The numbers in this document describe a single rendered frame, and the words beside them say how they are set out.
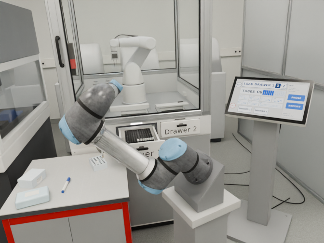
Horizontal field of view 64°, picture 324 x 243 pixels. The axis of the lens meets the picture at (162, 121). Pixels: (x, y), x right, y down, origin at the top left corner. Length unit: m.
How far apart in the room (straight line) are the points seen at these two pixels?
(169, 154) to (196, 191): 0.24
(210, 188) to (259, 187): 1.01
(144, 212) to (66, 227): 0.85
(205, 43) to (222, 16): 3.45
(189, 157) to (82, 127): 0.46
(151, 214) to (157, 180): 1.10
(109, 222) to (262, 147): 1.19
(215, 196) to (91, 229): 0.66
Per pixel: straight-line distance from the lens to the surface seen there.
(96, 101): 0.98
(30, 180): 1.61
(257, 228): 2.34
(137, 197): 2.11
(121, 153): 1.06
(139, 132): 1.76
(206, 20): 1.84
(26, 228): 1.54
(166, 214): 2.24
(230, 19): 5.33
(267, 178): 2.14
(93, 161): 1.69
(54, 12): 1.77
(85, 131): 1.01
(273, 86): 1.94
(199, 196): 1.22
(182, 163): 1.13
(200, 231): 1.34
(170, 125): 1.86
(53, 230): 1.52
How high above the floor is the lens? 1.53
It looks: 19 degrees down
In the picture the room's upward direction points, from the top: 3 degrees counter-clockwise
